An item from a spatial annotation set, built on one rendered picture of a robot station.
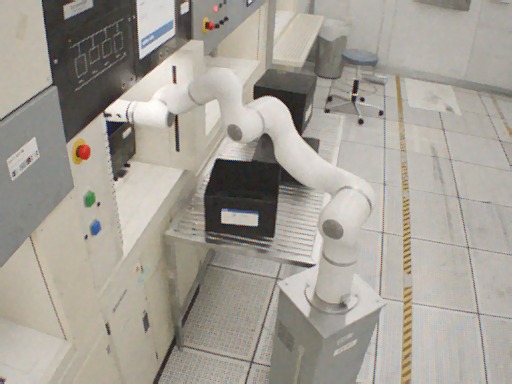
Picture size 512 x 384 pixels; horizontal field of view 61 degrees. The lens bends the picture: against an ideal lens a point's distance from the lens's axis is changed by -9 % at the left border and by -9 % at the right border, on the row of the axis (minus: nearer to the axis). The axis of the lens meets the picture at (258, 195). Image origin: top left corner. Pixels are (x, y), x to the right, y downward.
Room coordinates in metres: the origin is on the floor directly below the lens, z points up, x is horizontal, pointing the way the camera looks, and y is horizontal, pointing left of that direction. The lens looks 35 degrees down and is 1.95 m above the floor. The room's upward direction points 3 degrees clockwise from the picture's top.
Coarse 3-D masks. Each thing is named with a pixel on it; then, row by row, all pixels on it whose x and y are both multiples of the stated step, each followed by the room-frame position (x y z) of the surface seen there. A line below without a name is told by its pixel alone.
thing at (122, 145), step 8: (112, 128) 1.67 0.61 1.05; (120, 128) 1.56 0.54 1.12; (128, 128) 1.62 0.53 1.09; (112, 136) 1.50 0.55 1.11; (120, 136) 1.56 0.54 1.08; (128, 136) 1.61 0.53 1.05; (112, 144) 1.50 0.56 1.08; (120, 144) 1.55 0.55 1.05; (128, 144) 1.61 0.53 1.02; (112, 152) 1.50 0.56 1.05; (120, 152) 1.55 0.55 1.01; (128, 152) 1.61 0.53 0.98; (112, 160) 1.49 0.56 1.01; (120, 160) 1.55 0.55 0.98; (128, 160) 1.60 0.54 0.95; (112, 168) 1.49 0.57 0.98; (120, 168) 1.54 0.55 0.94
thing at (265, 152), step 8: (264, 136) 2.02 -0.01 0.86; (264, 144) 1.94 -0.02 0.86; (272, 144) 1.95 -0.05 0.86; (312, 144) 1.97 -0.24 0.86; (256, 152) 1.87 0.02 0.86; (264, 152) 1.87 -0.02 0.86; (272, 152) 1.87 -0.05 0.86; (256, 160) 1.80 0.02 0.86; (264, 160) 1.80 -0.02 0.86; (272, 160) 1.80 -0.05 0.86; (288, 176) 1.77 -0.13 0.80; (288, 184) 1.77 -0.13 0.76; (296, 184) 1.76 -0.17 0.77
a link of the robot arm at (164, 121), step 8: (144, 104) 1.52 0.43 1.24; (152, 104) 1.52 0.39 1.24; (160, 104) 1.52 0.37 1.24; (136, 112) 1.49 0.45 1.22; (144, 112) 1.49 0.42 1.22; (152, 112) 1.48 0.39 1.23; (160, 112) 1.48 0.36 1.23; (168, 112) 1.48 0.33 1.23; (136, 120) 1.49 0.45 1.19; (144, 120) 1.48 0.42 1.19; (152, 120) 1.47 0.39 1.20; (160, 120) 1.46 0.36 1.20; (168, 120) 1.48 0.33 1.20; (160, 128) 1.47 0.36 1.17; (168, 128) 1.48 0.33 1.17
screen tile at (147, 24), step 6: (144, 0) 1.40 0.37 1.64; (150, 0) 1.44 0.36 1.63; (138, 6) 1.36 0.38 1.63; (144, 6) 1.40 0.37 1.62; (150, 6) 1.44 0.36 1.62; (156, 6) 1.48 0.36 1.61; (156, 12) 1.48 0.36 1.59; (150, 18) 1.44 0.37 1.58; (156, 18) 1.48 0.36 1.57; (144, 24) 1.39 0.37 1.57; (150, 24) 1.43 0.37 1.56; (156, 24) 1.48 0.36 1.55; (144, 30) 1.39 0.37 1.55
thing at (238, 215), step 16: (224, 160) 1.67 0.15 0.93; (240, 160) 1.67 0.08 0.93; (224, 176) 1.67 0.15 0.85; (240, 176) 1.67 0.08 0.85; (256, 176) 1.67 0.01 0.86; (272, 176) 1.66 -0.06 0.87; (208, 192) 1.49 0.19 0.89; (224, 192) 1.67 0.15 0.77; (240, 192) 1.64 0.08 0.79; (256, 192) 1.64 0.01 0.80; (272, 192) 1.66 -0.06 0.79; (208, 208) 1.40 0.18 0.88; (224, 208) 1.40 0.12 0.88; (240, 208) 1.40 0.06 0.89; (256, 208) 1.39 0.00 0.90; (272, 208) 1.39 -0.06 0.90; (208, 224) 1.40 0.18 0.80; (224, 224) 1.40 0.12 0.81; (240, 224) 1.40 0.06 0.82; (256, 224) 1.39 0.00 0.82; (272, 224) 1.39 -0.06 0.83
